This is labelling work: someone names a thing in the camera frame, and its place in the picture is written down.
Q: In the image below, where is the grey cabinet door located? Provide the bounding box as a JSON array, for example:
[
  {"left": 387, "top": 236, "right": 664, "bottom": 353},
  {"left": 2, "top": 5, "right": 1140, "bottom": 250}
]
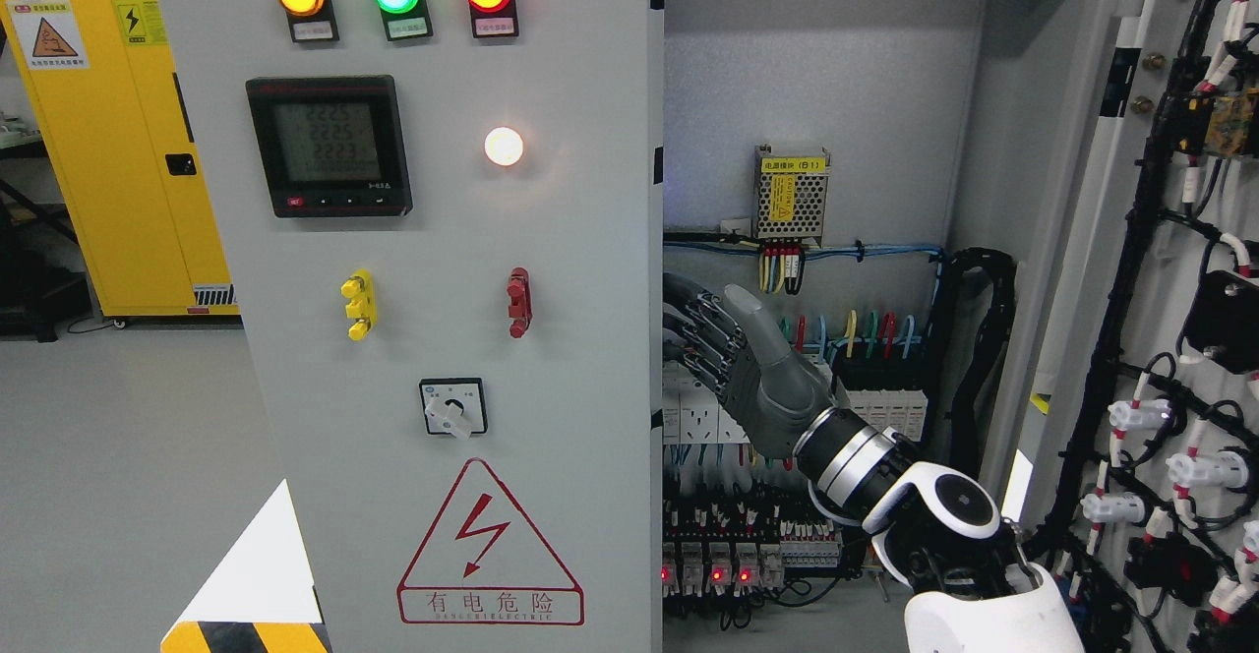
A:
[
  {"left": 161, "top": 0, "right": 663, "bottom": 652},
  {"left": 953, "top": 0, "right": 1256, "bottom": 652}
]

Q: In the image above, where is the white socket breaker row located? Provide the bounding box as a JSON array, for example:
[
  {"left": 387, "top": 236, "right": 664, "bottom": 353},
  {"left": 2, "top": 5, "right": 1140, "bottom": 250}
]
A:
[{"left": 662, "top": 362, "right": 749, "bottom": 445}]

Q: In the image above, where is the metal mesh power supply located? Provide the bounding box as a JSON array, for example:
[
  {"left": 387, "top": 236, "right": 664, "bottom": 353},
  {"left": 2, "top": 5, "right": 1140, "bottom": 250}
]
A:
[{"left": 752, "top": 143, "right": 832, "bottom": 244}]

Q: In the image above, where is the white indicator lamp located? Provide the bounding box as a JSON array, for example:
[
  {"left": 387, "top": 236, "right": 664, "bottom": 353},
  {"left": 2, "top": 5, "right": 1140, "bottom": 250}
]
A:
[{"left": 483, "top": 126, "right": 522, "bottom": 166}]

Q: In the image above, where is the relay terminal block row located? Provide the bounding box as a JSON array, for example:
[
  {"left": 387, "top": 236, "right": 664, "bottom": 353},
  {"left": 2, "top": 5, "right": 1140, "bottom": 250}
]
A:
[{"left": 660, "top": 487, "right": 865, "bottom": 603}]

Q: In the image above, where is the black white surge protector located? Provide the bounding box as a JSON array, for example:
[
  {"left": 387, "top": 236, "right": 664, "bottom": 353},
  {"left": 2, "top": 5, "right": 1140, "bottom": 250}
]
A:
[{"left": 832, "top": 352, "right": 929, "bottom": 443}]

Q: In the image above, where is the red electric hazard sign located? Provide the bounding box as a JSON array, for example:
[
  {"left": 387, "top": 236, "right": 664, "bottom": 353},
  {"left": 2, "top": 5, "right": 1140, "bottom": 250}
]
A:
[{"left": 397, "top": 457, "right": 585, "bottom": 627}]

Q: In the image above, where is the black digital power meter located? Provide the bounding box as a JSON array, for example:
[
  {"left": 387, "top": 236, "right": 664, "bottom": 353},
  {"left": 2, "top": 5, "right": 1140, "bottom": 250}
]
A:
[{"left": 246, "top": 75, "right": 413, "bottom": 218}]

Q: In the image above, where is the red indicator lamp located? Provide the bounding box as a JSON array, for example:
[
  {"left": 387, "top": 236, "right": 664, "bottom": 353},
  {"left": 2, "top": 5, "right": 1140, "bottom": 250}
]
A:
[{"left": 467, "top": 0, "right": 520, "bottom": 39}]

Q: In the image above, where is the green indicator lamp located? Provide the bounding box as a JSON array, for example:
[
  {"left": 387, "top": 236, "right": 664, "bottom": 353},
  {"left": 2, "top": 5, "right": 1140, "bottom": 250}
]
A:
[{"left": 374, "top": 0, "right": 436, "bottom": 40}]

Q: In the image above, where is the yellow indicator lamp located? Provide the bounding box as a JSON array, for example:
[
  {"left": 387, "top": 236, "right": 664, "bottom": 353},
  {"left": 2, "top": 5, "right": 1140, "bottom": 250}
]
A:
[{"left": 277, "top": 0, "right": 340, "bottom": 44}]

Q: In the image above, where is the yellow safety cabinet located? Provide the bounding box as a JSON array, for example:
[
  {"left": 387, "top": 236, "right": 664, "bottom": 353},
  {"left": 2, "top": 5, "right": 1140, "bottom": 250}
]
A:
[{"left": 3, "top": 0, "right": 240, "bottom": 321}]

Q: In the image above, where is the white rotary selector switch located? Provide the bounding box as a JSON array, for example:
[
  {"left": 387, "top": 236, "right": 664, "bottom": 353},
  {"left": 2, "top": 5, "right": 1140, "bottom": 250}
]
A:
[{"left": 418, "top": 377, "right": 488, "bottom": 440}]

